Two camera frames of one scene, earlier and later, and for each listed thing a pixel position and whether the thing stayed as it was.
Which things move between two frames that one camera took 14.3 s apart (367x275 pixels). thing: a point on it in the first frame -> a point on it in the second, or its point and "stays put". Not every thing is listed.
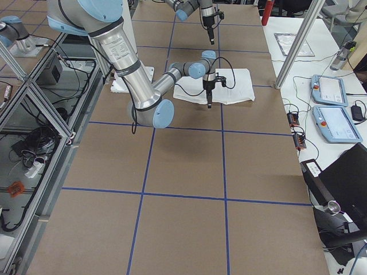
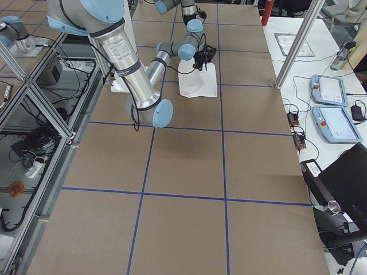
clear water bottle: [342, 56] stays put
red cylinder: [267, 12] stays put
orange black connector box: [293, 118] stays put
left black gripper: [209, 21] -> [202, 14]
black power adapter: [356, 113] stays put
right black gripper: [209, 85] -> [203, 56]
